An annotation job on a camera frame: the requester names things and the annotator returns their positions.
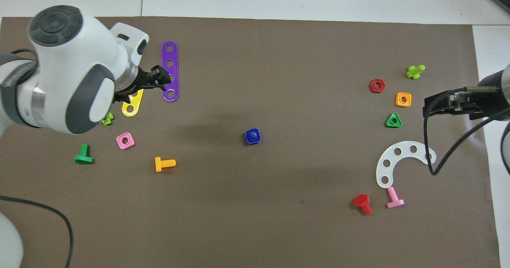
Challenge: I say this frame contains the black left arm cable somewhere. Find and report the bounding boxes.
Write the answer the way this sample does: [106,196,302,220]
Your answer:
[0,196,75,268]

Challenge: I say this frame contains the pink square toy nut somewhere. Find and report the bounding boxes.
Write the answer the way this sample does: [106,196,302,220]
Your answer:
[116,132,135,150]

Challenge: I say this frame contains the purple four-hole strip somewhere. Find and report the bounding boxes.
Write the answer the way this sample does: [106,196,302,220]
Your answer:
[161,41,179,102]

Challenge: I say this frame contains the yellow three-hole strip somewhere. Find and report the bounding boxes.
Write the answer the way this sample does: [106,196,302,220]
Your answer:
[122,89,144,117]

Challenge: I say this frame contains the orange-yellow toy screw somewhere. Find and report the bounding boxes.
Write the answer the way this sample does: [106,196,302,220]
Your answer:
[155,157,176,172]

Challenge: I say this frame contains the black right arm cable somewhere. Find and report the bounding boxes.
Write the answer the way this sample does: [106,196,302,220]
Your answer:
[422,87,510,176]

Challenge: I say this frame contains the white curved five-hole plate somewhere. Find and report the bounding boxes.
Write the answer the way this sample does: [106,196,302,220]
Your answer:
[376,141,437,189]

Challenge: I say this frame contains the lime green cross screw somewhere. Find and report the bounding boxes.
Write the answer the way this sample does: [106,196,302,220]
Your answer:
[406,65,426,80]

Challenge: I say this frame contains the pink toy screw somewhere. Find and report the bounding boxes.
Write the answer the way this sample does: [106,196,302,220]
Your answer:
[386,187,405,209]

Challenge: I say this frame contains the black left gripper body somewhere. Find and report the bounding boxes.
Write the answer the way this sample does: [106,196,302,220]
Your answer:
[114,70,148,104]

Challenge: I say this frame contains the dark green toy screw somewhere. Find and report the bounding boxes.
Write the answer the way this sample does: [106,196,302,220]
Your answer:
[75,144,94,164]

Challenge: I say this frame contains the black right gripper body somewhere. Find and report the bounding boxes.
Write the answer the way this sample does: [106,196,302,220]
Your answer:
[447,89,505,120]

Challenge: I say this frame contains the red hexagon toy screw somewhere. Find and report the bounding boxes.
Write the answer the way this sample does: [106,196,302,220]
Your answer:
[353,194,373,216]

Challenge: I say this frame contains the brown table mat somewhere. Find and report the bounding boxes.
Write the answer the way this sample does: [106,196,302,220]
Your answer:
[0,16,501,268]

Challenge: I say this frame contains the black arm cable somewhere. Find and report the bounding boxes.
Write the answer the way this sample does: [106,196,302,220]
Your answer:
[0,196,75,268]
[422,87,510,176]

